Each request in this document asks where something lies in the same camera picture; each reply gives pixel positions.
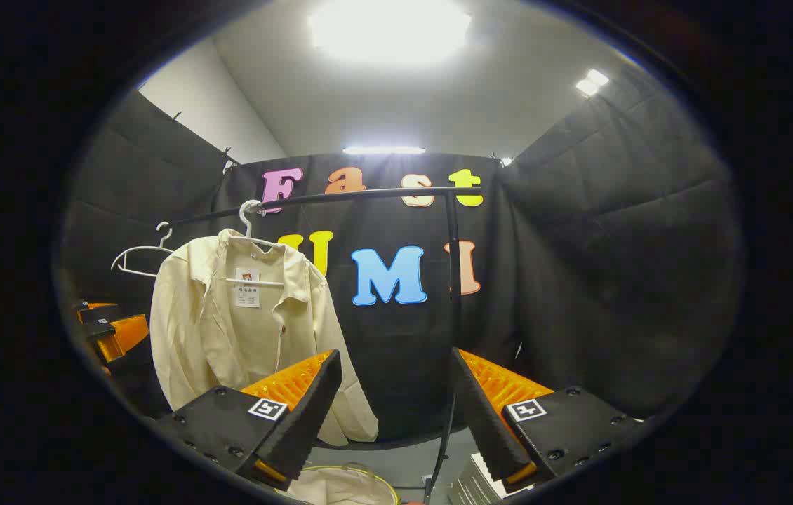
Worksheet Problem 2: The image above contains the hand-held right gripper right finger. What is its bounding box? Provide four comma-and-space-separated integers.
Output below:
449, 346, 644, 496

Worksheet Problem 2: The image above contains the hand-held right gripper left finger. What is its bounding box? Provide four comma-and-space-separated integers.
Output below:
156, 349, 343, 492

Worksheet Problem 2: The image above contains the cream laundry hamper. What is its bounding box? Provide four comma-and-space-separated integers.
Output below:
277, 463, 401, 505

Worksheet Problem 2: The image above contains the cream button shirt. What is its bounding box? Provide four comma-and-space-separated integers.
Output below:
149, 228, 380, 447

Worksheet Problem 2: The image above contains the white plastic clothes hanger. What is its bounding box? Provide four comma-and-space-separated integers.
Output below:
226, 199, 286, 288
111, 222, 176, 278

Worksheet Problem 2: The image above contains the black metal clothes rack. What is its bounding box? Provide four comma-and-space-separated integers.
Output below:
154, 185, 485, 504

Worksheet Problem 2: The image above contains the white ribbed board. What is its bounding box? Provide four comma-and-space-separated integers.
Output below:
447, 452, 534, 504

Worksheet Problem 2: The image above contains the black backdrop cloth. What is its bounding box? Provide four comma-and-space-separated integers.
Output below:
60, 67, 745, 450

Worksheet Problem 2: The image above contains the long strip ceiling light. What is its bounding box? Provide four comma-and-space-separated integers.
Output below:
342, 145, 427, 156

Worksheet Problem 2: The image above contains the double ceiling light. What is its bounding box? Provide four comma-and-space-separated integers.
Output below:
575, 68, 610, 97

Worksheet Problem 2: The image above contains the large ceiling light panel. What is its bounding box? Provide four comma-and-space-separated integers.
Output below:
309, 0, 473, 65

